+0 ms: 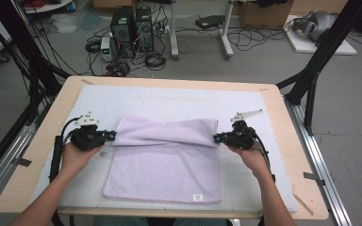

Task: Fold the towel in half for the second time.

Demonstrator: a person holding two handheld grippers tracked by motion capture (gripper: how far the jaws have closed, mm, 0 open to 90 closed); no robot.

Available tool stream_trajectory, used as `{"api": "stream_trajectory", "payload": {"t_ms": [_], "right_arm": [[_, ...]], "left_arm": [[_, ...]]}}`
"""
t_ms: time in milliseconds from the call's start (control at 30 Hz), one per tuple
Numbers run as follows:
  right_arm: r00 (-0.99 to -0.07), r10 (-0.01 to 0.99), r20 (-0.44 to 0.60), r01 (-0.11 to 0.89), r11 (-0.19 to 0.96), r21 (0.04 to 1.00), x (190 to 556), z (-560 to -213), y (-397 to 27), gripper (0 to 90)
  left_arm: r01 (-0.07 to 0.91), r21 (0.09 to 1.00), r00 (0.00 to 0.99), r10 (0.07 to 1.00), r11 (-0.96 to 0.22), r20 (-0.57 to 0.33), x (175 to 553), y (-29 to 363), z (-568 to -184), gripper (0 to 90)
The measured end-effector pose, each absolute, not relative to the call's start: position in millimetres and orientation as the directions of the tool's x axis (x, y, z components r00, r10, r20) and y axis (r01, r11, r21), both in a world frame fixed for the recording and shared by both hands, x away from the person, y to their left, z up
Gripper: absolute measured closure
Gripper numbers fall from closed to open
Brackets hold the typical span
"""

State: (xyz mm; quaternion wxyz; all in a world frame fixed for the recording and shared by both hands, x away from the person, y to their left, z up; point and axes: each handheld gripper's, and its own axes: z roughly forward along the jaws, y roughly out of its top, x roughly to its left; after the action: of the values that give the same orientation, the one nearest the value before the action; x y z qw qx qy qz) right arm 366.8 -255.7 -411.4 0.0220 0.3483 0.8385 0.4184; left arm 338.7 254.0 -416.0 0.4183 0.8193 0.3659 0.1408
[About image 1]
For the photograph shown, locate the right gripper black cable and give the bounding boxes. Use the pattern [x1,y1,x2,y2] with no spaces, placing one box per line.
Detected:
[251,131,277,184]

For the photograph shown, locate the white floor platform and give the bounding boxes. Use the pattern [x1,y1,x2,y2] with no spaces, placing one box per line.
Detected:
[284,14,357,56]

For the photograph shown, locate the lilac printed towel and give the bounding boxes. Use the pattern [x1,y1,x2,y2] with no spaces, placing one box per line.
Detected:
[103,112,223,204]

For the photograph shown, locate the person's right hand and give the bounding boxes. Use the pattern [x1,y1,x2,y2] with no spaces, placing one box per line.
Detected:
[227,142,270,181]

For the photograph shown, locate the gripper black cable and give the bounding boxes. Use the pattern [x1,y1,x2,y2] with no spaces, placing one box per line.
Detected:
[251,131,277,184]
[48,116,83,226]

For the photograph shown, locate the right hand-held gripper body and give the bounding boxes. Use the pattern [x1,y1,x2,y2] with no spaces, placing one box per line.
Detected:
[225,108,263,150]

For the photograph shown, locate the thin wooden stick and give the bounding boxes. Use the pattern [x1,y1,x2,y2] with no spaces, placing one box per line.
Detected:
[291,192,315,216]

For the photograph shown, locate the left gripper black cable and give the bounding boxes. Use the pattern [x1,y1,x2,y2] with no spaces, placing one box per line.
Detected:
[48,116,83,226]

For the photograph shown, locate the coiled black cable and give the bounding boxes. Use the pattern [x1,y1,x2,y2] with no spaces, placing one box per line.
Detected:
[144,53,168,72]
[84,39,102,54]

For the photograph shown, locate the white round table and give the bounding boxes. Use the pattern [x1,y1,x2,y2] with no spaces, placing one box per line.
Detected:
[23,0,74,14]

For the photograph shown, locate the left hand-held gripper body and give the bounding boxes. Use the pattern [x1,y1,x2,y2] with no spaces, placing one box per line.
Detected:
[70,112,107,152]

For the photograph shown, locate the loose black floor cables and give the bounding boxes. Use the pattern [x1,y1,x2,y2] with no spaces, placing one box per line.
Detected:
[227,27,287,51]

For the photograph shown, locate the grey tape strip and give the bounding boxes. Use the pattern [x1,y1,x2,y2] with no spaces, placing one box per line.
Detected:
[303,171,326,186]

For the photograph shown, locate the person's left hand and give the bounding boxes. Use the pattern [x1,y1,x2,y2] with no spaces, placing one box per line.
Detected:
[60,142,105,177]

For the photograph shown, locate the grey headset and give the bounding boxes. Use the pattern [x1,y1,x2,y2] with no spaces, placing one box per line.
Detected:
[291,10,338,41]

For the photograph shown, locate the white stand frame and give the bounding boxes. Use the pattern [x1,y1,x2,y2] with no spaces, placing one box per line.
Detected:
[169,0,235,60]

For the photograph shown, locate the aluminium rail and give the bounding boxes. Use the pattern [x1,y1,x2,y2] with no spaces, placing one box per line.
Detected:
[284,100,354,226]
[0,103,50,215]

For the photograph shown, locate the clear plastic sheet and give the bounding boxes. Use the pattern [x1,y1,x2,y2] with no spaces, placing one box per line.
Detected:
[50,13,78,34]

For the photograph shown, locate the teal sheet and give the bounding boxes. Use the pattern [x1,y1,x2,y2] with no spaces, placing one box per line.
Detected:
[81,10,103,32]

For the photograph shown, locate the red cable coil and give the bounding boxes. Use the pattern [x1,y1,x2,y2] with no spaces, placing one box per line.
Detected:
[23,0,46,8]

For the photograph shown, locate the black flat device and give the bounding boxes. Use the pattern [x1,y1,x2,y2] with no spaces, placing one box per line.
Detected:
[195,14,225,30]

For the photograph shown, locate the white grid mat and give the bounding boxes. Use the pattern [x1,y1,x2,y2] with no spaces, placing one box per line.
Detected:
[27,84,298,213]

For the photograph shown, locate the black computer tower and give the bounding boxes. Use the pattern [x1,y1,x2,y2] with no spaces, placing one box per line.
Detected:
[110,5,136,59]
[135,6,155,53]

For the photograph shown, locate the white power supply unit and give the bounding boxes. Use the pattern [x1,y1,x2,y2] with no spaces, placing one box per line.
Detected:
[100,36,114,62]

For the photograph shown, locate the cardboard box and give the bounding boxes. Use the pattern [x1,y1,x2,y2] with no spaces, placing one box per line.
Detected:
[239,0,293,30]

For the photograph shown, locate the tangled black cable bundle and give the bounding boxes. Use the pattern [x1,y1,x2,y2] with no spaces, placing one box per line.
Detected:
[107,60,131,78]

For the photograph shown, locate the black tape strip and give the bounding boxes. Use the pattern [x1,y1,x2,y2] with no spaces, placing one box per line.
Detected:
[12,156,32,168]

